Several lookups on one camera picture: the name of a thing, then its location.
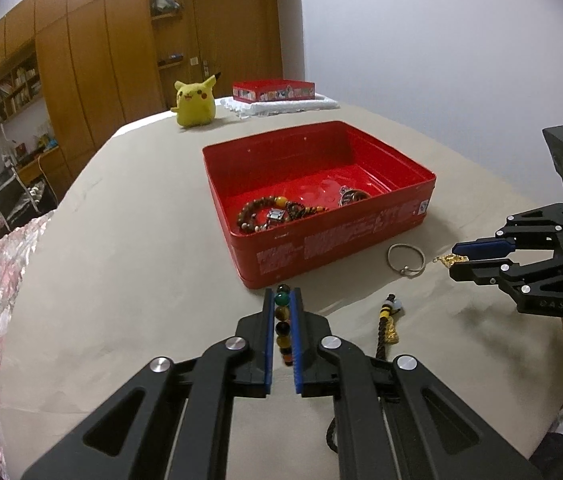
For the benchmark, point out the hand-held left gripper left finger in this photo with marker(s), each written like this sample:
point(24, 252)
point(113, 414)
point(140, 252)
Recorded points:
point(267, 340)

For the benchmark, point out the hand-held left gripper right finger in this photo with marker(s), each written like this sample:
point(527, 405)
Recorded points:
point(300, 340)

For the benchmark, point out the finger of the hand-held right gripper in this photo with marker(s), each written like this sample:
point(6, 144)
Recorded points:
point(476, 272)
point(481, 248)

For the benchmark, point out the small gold charm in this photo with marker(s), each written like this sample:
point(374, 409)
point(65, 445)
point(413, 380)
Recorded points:
point(454, 260)

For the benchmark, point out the red tin box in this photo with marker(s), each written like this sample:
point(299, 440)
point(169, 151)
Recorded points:
point(311, 255)

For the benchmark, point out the silver wrist watch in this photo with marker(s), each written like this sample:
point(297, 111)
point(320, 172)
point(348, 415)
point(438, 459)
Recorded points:
point(276, 216)

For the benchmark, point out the silver bangle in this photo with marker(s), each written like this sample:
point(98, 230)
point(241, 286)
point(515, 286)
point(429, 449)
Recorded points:
point(390, 260)

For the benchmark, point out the beige bed sheet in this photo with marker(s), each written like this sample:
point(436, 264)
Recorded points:
point(136, 260)

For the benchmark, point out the white lace cloth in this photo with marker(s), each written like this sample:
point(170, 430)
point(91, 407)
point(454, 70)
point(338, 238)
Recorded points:
point(281, 106)

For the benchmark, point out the red tin lid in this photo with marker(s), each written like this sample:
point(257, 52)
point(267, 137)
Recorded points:
point(271, 91)

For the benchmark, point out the yellow plush toy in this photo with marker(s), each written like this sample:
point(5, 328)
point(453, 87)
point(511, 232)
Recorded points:
point(192, 102)

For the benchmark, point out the wooden desk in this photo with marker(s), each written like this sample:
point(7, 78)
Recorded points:
point(49, 162)

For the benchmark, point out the black metal chair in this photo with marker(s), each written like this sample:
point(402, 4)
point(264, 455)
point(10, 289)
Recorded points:
point(16, 195)

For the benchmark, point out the wooden door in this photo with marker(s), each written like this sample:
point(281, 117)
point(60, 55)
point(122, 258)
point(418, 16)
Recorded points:
point(236, 45)

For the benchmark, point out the wooden wardrobe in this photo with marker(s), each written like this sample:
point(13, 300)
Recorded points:
point(96, 45)

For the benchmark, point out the blue toy on shelf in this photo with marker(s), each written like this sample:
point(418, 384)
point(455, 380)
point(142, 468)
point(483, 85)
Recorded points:
point(165, 2)

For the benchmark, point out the bookshelf with books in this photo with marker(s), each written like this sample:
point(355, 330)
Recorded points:
point(11, 90)

